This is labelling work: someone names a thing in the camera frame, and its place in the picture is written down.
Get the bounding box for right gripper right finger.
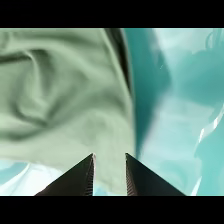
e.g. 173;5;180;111
124;152;186;197

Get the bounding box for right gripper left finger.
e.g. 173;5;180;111
35;152;97;197

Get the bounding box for pale green garment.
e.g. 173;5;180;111
0;27;137;197

